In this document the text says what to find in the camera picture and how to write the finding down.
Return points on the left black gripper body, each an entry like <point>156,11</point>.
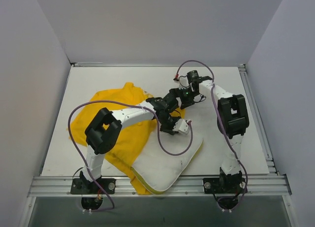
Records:
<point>169,125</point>

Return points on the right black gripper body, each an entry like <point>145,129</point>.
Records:
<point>162,103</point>

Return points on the yellow pillowcase with print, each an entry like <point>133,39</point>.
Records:
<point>131,140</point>

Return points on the white pillow with yellow edge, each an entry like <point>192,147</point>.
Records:
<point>156,170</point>

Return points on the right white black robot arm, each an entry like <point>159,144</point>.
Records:
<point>232,117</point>

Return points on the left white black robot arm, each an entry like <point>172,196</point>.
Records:
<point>103,131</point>

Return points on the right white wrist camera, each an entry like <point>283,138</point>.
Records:
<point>182,82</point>

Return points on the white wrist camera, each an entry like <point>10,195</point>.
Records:
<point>182,82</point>
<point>182,126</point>

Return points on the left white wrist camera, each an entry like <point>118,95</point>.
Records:
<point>182,126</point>

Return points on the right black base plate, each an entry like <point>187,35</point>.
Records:
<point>214,186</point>

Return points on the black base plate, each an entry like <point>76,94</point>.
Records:
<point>214,186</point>
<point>78,187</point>

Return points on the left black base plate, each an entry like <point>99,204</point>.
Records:
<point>78,187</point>

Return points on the aluminium front rail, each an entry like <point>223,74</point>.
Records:
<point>59,186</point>

